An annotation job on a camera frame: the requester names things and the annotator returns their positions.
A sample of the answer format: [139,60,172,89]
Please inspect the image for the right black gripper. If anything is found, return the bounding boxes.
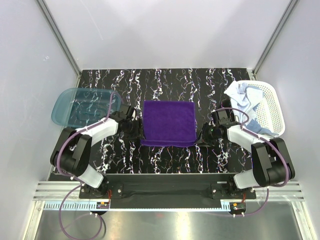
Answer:
[193,122,219,147]

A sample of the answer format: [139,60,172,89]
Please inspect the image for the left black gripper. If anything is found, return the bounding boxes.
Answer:
[124,118,146,142]

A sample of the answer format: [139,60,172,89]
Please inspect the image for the purple towel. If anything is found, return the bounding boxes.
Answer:
[140,100,197,148]

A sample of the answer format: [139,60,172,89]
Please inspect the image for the light blue towel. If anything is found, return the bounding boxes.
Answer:
[224,81,278,136]

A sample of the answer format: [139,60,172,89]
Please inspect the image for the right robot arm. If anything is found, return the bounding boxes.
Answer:
[195,107,296,199]

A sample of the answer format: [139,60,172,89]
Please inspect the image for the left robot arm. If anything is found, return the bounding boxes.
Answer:
[50,105,144,198]

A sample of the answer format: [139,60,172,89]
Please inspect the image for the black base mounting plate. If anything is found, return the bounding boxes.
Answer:
[79,173,257,211]

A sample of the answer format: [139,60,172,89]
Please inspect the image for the right connector board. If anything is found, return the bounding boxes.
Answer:
[230,201,247,212]

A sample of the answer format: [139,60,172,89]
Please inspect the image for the connector board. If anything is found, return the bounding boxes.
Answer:
[230,201,247,212]
[96,201,110,209]

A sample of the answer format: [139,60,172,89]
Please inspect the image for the white plastic basket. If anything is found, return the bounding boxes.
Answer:
[233,80,285,137]

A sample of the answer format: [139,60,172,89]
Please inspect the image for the teal translucent tray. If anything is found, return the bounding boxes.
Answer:
[51,88,123,129]

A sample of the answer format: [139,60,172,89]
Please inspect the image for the left connector board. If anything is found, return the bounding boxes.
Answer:
[96,201,110,209]

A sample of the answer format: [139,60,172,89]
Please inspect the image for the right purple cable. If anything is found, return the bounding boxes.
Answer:
[206,106,293,218]

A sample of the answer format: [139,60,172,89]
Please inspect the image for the purple cable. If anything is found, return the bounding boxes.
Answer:
[56,91,121,240]
[206,106,293,218]

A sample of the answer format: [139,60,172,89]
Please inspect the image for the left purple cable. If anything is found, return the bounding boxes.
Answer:
[56,91,121,240]

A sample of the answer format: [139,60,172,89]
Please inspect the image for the aluminium rail frame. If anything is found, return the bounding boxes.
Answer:
[23,181,318,240]

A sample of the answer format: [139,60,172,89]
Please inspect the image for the left aluminium corner post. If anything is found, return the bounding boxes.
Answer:
[35,0,82,77]

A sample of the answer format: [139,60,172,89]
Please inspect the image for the aluminium corner post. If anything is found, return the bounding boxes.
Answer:
[252,0,300,76]
[35,0,82,77]

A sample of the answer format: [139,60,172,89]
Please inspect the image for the right aluminium corner post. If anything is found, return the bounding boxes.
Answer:
[252,0,300,76]

